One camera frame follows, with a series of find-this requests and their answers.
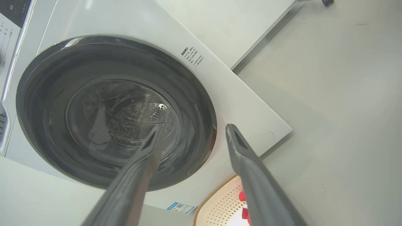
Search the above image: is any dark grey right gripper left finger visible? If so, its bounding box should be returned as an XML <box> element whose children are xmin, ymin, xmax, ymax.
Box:
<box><xmin>81</xmin><ymin>124</ymin><xmax>164</xmax><ymax>226</ymax></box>

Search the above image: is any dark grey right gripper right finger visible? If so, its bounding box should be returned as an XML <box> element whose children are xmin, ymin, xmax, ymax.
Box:
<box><xmin>225</xmin><ymin>124</ymin><xmax>307</xmax><ymax>226</ymax></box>

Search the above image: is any cream perforated laundry basket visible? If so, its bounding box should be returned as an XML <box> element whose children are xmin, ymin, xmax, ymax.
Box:
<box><xmin>193</xmin><ymin>174</ymin><xmax>252</xmax><ymax>226</ymax></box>

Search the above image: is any red and white garment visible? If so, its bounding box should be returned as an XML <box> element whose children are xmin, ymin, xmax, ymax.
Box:
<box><xmin>238</xmin><ymin>190</ymin><xmax>252</xmax><ymax>226</ymax></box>

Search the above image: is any blue energy label sticker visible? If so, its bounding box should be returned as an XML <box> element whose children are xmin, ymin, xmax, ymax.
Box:
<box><xmin>166</xmin><ymin>202</ymin><xmax>195</xmax><ymax>215</ymax></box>

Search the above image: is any white front-load washing machine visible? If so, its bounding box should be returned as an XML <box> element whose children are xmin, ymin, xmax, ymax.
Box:
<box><xmin>0</xmin><ymin>0</ymin><xmax>299</xmax><ymax>216</ymax></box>

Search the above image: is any dark round washing machine door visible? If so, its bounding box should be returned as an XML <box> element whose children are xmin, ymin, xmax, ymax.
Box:
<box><xmin>16</xmin><ymin>35</ymin><xmax>218</xmax><ymax>191</ymax></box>

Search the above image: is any white detergent drawer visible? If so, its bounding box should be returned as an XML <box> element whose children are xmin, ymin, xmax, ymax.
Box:
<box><xmin>0</xmin><ymin>103</ymin><xmax>12</xmax><ymax>156</ymax></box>

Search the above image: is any black washer display panel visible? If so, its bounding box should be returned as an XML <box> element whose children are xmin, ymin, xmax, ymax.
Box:
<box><xmin>0</xmin><ymin>0</ymin><xmax>32</xmax><ymax>29</ymax></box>

